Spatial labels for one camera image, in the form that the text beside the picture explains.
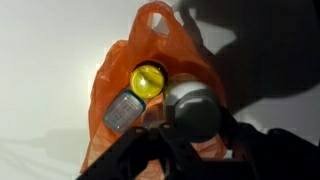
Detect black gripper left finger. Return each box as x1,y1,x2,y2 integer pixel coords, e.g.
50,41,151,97
76,121,202,180

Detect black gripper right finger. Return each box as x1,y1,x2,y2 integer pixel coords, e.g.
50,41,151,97
218,105,320,180

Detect white container with white cap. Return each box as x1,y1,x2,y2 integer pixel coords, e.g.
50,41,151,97
162,73,224,144

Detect orange plastic bag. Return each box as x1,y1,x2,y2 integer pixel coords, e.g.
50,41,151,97
79,0,229,175

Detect yellow capped bottle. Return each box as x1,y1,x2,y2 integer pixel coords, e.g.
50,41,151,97
129,63,168,100

